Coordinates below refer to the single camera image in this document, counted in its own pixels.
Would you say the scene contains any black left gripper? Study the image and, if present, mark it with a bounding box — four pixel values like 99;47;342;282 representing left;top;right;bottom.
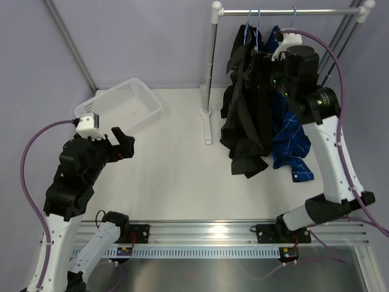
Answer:
85;127;135;184

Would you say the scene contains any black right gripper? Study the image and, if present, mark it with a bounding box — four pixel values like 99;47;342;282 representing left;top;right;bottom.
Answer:
243;52;295;101

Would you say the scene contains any dark pinstriped shirt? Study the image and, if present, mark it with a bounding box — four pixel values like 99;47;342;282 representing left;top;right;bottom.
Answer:
220;25;269;179

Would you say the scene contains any light blue hanger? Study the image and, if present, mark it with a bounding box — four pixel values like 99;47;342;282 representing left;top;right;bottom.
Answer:
255;6;262;52
243;9;252;44
288;6;297;29

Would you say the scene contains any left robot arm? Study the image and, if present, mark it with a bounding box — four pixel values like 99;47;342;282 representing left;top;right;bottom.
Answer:
25;127;135;291

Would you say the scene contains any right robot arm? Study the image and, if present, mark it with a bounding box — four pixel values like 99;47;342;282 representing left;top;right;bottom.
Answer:
256;45;375;242

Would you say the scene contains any plain black shirt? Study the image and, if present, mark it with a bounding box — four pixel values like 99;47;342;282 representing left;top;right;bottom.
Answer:
243;26;272;155

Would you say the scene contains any blue plaid shirt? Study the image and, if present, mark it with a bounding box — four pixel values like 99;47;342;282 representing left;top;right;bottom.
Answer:
263;25;315;183

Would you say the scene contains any white plastic basket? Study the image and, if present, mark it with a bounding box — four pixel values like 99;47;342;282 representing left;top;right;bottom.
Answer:
74;78;162;137

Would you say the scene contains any metal clothes rack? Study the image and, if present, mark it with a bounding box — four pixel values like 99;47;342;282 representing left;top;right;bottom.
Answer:
199;1;376;145

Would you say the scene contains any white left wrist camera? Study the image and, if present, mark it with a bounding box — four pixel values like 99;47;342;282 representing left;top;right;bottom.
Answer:
76;113;105;141

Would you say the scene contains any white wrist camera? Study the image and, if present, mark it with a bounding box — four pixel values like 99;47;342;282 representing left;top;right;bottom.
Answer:
76;113;105;141
271;28;302;61

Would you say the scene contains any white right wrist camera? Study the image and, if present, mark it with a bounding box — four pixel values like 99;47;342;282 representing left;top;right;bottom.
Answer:
271;28;302;61

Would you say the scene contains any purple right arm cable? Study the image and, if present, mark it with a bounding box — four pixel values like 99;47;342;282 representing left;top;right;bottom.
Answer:
281;27;389;238

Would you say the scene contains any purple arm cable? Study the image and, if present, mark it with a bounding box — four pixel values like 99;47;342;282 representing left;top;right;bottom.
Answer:
281;27;389;238
19;119;77;290

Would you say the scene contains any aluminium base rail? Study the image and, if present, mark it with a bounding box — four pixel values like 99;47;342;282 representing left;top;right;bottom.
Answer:
72;220;370;248

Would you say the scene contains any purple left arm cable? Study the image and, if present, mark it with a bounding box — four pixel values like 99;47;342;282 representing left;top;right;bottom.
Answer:
19;119;77;290

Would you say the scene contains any perforated cable duct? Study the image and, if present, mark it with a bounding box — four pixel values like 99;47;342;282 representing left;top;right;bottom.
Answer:
102;246;281;259

